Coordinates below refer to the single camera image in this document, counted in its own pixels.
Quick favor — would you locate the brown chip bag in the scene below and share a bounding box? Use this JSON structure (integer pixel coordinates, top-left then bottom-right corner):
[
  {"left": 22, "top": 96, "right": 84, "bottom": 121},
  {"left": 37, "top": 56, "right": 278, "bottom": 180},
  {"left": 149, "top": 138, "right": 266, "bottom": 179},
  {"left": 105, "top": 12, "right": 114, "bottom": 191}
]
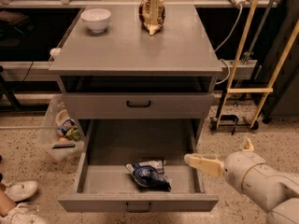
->
[{"left": 138, "top": 0, "right": 165, "bottom": 35}]

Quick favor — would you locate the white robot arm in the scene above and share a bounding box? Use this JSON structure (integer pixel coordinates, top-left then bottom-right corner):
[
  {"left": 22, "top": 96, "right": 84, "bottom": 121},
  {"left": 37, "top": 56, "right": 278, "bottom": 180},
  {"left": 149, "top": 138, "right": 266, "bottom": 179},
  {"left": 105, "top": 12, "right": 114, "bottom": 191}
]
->
[{"left": 184, "top": 139, "right": 299, "bottom": 224}]

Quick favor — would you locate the white power cable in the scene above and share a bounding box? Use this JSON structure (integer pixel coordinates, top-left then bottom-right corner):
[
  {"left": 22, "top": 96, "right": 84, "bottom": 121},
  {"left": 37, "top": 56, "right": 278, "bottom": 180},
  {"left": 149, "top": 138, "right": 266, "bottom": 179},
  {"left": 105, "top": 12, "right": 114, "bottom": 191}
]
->
[{"left": 214, "top": 4, "right": 244, "bottom": 86}]

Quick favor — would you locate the white sneaker lower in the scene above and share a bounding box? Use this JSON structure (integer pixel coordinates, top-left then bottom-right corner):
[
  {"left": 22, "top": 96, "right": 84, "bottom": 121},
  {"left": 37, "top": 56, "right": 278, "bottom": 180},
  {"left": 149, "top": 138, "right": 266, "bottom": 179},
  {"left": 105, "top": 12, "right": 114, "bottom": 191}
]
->
[{"left": 0, "top": 203, "right": 49, "bottom": 224}]

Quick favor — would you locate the white sneaker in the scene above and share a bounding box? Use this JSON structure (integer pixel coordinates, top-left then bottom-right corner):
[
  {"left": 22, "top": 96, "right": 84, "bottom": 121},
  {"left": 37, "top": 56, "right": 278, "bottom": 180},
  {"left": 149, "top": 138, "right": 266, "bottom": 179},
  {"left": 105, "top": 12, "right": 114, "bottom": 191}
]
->
[
  {"left": 0, "top": 180, "right": 38, "bottom": 203},
  {"left": 0, "top": 203, "right": 49, "bottom": 224}
]

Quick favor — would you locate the white ceramic bowl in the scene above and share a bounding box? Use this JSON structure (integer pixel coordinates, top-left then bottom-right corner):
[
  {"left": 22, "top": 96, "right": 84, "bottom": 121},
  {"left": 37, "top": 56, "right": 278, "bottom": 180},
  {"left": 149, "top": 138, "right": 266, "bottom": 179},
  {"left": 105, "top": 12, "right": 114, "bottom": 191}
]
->
[{"left": 80, "top": 8, "right": 111, "bottom": 33}]

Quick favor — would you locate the blue chip bag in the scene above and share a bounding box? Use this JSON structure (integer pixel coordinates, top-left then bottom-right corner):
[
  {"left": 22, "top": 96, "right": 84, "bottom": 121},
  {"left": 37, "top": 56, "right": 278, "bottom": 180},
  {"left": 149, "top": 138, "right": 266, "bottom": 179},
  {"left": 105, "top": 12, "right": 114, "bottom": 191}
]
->
[{"left": 125, "top": 160, "right": 171, "bottom": 190}]

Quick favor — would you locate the person's bare leg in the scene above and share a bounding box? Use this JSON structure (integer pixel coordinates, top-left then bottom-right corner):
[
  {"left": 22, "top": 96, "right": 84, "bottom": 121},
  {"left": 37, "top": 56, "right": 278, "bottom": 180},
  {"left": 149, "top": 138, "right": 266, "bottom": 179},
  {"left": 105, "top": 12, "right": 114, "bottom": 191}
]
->
[{"left": 0, "top": 189, "right": 16, "bottom": 217}]

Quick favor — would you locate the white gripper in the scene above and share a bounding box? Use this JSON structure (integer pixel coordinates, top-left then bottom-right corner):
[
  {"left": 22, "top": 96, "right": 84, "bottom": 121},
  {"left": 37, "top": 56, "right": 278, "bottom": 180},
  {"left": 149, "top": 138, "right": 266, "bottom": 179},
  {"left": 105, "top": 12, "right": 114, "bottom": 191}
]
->
[{"left": 184, "top": 138, "right": 266, "bottom": 193}]

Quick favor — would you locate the blue soda can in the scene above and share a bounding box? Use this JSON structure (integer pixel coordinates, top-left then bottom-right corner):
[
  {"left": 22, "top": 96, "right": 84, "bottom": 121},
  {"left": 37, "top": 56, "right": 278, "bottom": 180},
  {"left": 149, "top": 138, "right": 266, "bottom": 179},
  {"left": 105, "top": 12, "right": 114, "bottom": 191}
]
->
[{"left": 57, "top": 119, "right": 75, "bottom": 136}]

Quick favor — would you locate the white sneaker upper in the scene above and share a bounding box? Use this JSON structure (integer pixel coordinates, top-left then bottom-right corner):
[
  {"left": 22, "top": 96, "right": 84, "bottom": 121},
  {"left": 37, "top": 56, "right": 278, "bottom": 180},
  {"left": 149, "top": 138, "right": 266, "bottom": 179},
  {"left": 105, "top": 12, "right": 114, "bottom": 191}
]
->
[{"left": 0, "top": 180, "right": 38, "bottom": 203}]

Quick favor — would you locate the open grey middle drawer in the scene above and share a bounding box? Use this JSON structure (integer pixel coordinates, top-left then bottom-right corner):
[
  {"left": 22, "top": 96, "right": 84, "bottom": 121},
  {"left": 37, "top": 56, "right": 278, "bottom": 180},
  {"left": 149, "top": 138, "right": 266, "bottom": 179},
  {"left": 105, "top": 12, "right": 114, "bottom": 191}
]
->
[{"left": 59, "top": 119, "right": 218, "bottom": 213}]

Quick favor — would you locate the grey drawer cabinet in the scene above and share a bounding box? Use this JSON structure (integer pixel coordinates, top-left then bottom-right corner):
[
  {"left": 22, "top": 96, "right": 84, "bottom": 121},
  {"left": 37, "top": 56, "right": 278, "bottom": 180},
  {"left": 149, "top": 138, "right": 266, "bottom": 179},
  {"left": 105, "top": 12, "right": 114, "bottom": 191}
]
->
[{"left": 50, "top": 5, "right": 221, "bottom": 134}]

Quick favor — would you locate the clear plastic bin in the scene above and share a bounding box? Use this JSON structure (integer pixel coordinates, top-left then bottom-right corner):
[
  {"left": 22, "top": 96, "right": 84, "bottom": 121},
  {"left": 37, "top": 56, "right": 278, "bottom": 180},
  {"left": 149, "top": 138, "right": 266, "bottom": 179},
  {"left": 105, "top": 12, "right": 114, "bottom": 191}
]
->
[{"left": 36, "top": 95, "right": 84, "bottom": 161}]

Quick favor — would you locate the closed grey top drawer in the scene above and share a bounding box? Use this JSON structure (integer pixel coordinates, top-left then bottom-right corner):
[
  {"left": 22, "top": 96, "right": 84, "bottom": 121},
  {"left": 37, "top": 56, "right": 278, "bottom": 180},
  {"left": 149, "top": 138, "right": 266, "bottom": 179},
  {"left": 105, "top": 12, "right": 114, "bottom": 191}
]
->
[{"left": 62, "top": 93, "right": 213, "bottom": 119}]

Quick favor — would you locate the yellow wooden frame stand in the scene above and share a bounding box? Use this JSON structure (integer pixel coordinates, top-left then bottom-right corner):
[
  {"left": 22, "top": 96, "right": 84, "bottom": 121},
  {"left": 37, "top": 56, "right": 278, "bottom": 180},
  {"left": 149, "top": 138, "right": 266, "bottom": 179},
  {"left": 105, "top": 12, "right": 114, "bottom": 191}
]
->
[{"left": 210, "top": 0, "right": 299, "bottom": 130}]

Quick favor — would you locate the green snack bag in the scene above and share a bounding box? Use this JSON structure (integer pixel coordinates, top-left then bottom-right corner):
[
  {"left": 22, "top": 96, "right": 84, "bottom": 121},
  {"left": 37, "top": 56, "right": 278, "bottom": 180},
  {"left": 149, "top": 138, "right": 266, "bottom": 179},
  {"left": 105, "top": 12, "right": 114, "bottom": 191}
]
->
[{"left": 64, "top": 128, "right": 81, "bottom": 142}]

